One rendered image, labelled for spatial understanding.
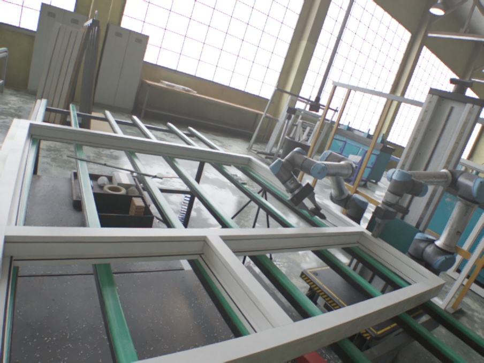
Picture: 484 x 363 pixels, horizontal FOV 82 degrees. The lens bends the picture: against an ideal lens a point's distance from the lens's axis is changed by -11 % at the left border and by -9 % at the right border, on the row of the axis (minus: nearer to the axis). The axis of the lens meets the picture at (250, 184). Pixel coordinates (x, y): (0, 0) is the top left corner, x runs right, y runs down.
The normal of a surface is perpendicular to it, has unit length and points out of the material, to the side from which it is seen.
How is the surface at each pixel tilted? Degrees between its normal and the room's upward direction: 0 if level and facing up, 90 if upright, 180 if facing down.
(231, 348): 0
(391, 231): 90
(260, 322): 90
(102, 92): 90
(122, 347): 0
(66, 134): 90
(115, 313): 0
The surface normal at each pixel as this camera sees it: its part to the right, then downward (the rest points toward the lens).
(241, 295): -0.80, -0.08
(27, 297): 0.30, -0.91
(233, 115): 0.51, 0.40
